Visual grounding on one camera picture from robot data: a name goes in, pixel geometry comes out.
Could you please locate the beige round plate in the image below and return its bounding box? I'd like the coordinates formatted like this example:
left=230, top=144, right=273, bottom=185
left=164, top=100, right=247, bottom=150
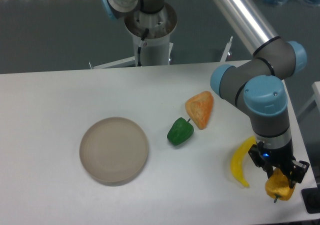
left=79, top=117, right=149, bottom=186

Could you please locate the black device at table edge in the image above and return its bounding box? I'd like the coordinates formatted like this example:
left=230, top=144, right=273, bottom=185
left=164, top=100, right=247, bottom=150
left=301, top=187, right=320, bottom=214

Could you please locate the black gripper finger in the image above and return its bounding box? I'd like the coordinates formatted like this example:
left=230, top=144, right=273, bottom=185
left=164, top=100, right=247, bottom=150
left=248, top=141, right=273, bottom=178
left=284, top=160, right=310, bottom=189

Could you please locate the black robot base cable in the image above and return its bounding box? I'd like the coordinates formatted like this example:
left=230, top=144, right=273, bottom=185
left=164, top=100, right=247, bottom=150
left=136, top=28, right=150, bottom=67

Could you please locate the yellow toy banana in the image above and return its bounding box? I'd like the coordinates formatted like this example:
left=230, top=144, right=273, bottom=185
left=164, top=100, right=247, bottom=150
left=230, top=136, right=256, bottom=188

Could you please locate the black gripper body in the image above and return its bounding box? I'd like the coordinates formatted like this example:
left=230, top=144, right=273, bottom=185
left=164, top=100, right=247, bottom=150
left=255, top=134, right=293, bottom=172

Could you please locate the green toy bell pepper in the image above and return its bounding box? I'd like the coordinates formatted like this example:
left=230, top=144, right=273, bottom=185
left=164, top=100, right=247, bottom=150
left=167, top=117, right=194, bottom=146

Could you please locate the white furniture piece right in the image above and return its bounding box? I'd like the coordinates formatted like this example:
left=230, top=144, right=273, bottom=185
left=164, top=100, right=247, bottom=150
left=296, top=81, right=320, bottom=123

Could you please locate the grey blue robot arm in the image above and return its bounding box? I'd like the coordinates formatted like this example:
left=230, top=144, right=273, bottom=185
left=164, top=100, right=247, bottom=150
left=101, top=0, right=309, bottom=188

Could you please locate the orange toy fruit wedge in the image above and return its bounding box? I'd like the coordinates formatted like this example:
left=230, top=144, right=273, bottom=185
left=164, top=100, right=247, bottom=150
left=185, top=91, right=214, bottom=130

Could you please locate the white metal frame leg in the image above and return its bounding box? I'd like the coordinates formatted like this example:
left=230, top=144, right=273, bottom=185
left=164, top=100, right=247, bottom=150
left=220, top=36, right=233, bottom=62

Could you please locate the yellow toy bell pepper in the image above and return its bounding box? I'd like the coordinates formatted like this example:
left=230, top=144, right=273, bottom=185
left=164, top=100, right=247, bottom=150
left=264, top=168, right=295, bottom=203

